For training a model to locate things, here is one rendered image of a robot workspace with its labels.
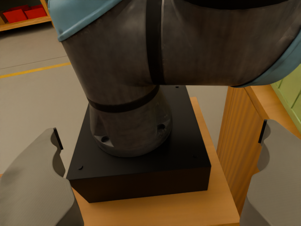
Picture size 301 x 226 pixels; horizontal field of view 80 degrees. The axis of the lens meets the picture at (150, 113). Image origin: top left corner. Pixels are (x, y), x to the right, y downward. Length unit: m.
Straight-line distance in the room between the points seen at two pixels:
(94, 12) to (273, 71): 0.17
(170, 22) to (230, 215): 0.30
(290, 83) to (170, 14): 0.47
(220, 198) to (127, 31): 0.30
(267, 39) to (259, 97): 0.47
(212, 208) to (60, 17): 0.34
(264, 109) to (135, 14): 0.50
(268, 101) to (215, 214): 0.40
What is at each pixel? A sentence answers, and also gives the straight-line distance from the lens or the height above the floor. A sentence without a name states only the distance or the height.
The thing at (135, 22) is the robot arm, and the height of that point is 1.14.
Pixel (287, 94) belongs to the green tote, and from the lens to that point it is 0.62.
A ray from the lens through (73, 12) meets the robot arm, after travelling 0.20.
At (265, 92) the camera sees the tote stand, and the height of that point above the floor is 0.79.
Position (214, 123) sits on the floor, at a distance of 1.61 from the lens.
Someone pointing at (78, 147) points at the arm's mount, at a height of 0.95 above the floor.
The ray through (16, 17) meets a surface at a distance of 5.44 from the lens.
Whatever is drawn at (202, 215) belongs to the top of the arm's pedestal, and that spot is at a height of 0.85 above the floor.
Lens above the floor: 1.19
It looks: 44 degrees down
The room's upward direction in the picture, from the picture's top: 12 degrees counter-clockwise
